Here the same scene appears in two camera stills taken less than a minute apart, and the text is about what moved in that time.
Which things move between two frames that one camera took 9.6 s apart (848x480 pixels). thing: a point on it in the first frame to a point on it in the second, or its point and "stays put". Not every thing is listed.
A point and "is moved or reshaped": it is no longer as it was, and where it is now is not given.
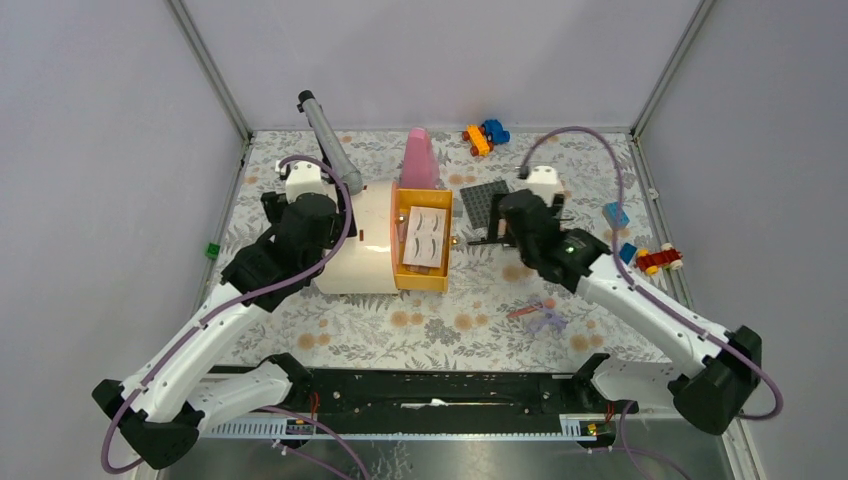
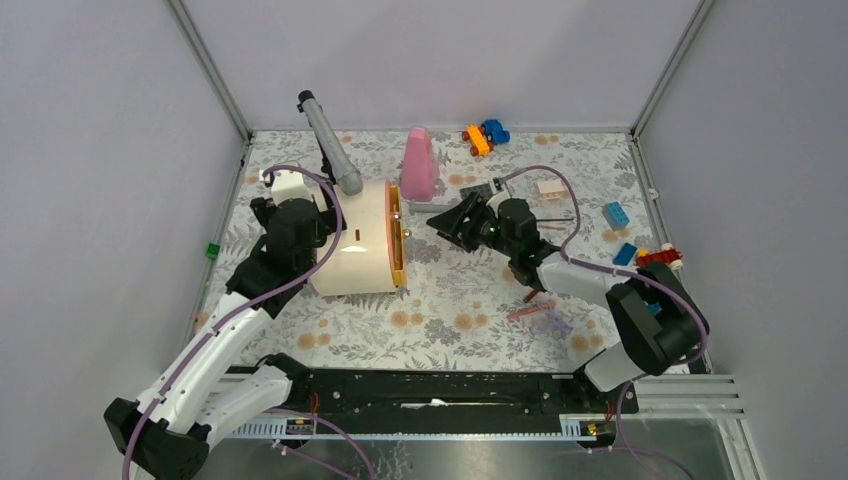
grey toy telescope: x=328 y=145 stays put
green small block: x=212 y=251 stays put
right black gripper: x=495 y=221 to x=451 y=224
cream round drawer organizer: x=402 y=242 is moved or reshaped
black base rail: x=433 y=395 stays put
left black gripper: x=275 y=203 stays put
